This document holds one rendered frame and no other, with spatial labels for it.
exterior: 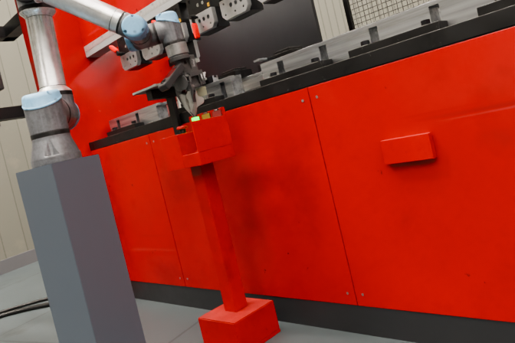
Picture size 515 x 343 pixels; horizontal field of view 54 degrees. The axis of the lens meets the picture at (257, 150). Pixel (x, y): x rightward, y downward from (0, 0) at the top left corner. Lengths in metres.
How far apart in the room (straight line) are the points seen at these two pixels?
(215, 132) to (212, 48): 1.24
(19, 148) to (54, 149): 3.76
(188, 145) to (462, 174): 0.90
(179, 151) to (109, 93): 1.30
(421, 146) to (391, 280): 0.44
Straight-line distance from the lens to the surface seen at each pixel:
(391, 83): 1.46
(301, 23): 2.47
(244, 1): 1.96
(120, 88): 3.05
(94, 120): 2.93
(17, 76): 5.57
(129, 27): 1.63
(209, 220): 1.81
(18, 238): 5.26
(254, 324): 1.85
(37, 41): 1.84
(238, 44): 2.77
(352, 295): 1.74
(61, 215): 1.58
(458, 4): 1.51
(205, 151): 1.71
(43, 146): 1.64
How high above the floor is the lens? 0.73
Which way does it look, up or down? 2 degrees down
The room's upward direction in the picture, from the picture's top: 13 degrees counter-clockwise
